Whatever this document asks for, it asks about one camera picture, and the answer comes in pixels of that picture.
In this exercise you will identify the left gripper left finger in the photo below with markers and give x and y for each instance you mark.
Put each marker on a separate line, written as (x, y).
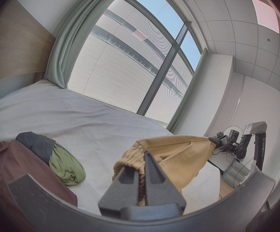
(117, 197)

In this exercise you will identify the green garment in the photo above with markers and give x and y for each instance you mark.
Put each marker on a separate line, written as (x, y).
(67, 165)

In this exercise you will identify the black garment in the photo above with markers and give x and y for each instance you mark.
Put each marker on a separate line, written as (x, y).
(36, 141)

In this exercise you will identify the tan shorts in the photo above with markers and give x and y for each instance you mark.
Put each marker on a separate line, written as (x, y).
(178, 158)

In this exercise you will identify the window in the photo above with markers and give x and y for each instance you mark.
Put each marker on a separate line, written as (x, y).
(118, 69)

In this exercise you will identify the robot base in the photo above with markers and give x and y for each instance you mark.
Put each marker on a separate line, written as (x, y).
(236, 174)

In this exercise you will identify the brown shorts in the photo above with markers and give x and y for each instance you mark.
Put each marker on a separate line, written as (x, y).
(21, 163)

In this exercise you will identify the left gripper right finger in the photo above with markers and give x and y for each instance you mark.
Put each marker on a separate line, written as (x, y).
(161, 192)

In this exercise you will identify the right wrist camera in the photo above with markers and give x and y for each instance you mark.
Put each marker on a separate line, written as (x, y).
(223, 140)

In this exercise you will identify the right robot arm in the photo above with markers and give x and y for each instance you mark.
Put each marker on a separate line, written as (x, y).
(254, 128)

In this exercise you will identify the grey-green curtain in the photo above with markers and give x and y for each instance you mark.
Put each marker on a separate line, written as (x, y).
(65, 45)
(189, 93)

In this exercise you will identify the square ceiling light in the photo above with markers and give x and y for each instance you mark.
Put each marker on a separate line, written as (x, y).
(265, 14)

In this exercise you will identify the bed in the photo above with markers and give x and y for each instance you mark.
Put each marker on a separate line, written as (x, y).
(82, 119)

